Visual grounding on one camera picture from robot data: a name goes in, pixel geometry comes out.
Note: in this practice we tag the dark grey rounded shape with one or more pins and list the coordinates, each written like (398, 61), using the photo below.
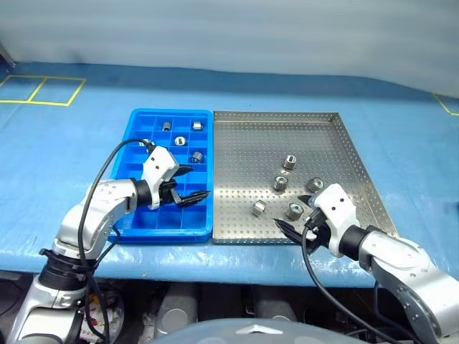
(177, 308)
(276, 310)

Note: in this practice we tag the grey dome with silver emblem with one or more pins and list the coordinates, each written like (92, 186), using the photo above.
(251, 331)

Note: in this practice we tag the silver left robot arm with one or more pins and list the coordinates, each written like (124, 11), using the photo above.
(107, 195)

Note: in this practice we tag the metal nut on metal tray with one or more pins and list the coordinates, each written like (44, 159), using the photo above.
(280, 182)
(289, 162)

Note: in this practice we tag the blue compartment tray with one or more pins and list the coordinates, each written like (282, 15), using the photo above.
(168, 225)

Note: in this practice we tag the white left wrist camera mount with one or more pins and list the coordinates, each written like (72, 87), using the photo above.
(157, 161)

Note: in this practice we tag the metal nut in blue tray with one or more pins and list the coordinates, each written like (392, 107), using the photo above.
(166, 126)
(180, 140)
(197, 125)
(197, 156)

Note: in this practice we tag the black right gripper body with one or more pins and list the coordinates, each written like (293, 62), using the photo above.
(317, 229)

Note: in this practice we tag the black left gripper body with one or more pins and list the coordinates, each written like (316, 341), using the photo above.
(166, 193)

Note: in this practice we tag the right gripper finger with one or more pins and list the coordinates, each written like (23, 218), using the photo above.
(291, 232)
(307, 200)

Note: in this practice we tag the grey metal frame post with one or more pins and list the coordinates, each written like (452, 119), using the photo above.
(7, 57)

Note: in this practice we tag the perforated metal tray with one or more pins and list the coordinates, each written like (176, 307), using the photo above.
(251, 161)

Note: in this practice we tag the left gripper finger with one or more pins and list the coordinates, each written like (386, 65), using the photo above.
(184, 171)
(191, 199)

